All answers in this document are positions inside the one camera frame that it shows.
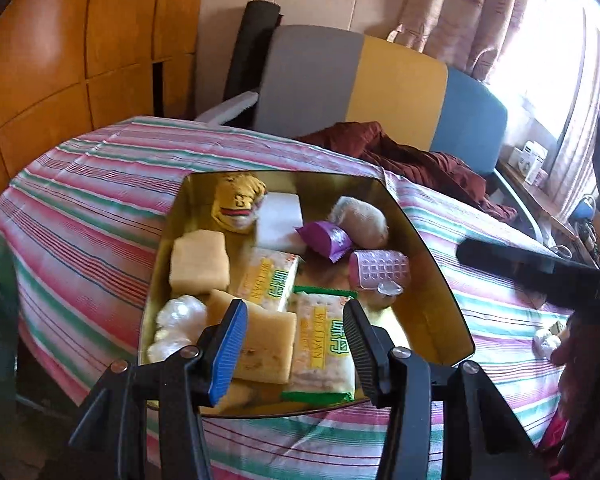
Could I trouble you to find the white foam block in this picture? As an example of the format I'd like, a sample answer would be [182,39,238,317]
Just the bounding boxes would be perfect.
[254,192,306,255]

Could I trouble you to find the clear plastic bag ball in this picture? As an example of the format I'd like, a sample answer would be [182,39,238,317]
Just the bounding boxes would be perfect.
[532,328,562,360]

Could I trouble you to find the white sock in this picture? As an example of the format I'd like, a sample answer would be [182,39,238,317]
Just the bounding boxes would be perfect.
[328,196,389,249]

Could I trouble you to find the white boxes on desk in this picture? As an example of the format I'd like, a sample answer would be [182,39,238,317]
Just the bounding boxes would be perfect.
[507,140,548,185]

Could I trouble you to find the purple candy wrapper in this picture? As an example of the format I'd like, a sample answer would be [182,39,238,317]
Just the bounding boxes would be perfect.
[296,220,353,263]

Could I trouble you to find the black rolled mat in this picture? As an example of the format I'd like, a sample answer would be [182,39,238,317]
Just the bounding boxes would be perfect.
[223,0,283,101]

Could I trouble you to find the grey yellow blue chair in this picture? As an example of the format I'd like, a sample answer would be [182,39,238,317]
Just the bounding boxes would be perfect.
[198,25,542,240]

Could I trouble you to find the yellow cartoon sock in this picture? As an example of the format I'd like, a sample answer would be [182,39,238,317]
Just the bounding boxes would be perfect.
[211,172,268,234]

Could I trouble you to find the pink striped curtain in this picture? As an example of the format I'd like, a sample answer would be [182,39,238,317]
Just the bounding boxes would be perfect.
[388,0,600,217]

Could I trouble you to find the dark red blanket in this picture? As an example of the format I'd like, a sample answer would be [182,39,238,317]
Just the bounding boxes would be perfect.
[300,122,517,223]

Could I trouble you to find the striped pink green tablecloth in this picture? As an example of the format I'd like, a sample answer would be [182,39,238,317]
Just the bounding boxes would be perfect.
[0,115,581,480]

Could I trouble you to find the white plastic bag ball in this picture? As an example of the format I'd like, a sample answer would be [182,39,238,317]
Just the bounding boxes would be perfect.
[147,295,207,363]

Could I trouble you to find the gold metal tray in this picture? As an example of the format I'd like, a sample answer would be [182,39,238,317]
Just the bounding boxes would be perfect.
[137,170,476,418]

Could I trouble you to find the green yellow cracker pack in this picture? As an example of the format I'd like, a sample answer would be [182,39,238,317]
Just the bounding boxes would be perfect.
[236,247,300,312]
[280,285,356,408]

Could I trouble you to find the wooden side desk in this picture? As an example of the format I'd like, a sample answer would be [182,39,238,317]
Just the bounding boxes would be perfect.
[496,160,600,268]

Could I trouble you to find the wooden wardrobe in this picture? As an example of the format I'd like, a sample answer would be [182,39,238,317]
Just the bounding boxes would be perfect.
[0,0,201,194]

